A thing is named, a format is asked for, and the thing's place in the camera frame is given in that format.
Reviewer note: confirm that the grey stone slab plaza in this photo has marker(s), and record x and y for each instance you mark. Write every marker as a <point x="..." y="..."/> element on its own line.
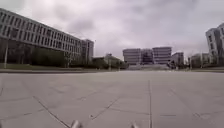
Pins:
<point x="116" y="93"/>

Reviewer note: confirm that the pale wide building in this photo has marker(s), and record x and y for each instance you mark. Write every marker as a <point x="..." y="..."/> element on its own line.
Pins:
<point x="146" y="55"/>

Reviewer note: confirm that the row of trees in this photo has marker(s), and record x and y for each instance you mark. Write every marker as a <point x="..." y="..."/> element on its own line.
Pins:
<point x="50" y="58"/>

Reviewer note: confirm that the stone kerb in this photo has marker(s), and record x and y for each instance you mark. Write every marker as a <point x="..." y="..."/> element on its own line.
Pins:
<point x="50" y="71"/>

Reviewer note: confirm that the robot's own part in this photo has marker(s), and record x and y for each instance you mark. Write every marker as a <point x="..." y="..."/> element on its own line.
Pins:
<point x="76" y="124"/>
<point x="134" y="125"/>

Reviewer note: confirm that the small grey building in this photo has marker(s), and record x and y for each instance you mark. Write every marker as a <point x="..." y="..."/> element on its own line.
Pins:
<point x="178" y="58"/>

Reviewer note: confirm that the grass lawn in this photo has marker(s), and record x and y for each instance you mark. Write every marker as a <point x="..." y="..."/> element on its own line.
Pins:
<point x="33" y="66"/>

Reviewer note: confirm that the large grey many-windowed building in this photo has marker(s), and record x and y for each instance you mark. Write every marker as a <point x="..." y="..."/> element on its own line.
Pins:
<point x="36" y="35"/>

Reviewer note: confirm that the low pale building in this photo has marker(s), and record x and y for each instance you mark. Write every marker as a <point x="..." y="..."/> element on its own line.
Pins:
<point x="200" y="60"/>

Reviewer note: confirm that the grass strip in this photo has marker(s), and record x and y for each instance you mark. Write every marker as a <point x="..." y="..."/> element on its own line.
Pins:
<point x="208" y="69"/>

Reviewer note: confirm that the tall pale building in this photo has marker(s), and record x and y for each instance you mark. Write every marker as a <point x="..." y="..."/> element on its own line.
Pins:
<point x="216" y="43"/>

